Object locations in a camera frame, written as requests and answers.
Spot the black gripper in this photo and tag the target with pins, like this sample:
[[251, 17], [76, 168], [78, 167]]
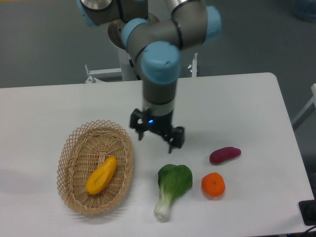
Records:
[[142, 121]]

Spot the yellow mango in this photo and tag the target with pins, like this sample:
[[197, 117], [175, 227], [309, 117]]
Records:
[[102, 176]]

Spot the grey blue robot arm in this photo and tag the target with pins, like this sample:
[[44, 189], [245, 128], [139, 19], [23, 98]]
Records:
[[155, 49]]

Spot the woven wicker basket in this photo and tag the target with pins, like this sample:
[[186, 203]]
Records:
[[86, 149]]

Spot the green bok choy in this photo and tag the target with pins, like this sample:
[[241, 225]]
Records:
[[173, 182]]

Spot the purple sweet potato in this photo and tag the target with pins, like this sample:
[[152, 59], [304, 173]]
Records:
[[223, 155]]

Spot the orange tangerine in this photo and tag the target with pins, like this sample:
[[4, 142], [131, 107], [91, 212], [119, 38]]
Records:
[[213, 185]]

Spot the black device at table edge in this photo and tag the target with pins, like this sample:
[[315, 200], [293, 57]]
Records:
[[308, 211]]

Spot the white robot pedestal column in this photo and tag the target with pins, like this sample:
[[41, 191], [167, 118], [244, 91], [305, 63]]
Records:
[[128, 70]]

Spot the white frame at right edge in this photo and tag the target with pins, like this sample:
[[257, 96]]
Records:
[[306, 111]]

